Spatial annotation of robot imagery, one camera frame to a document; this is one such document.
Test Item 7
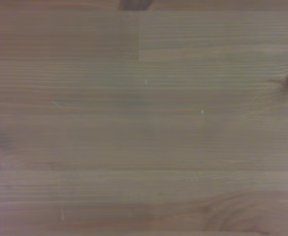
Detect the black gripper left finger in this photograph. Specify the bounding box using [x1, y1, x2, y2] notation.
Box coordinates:
[117, 0, 136, 11]

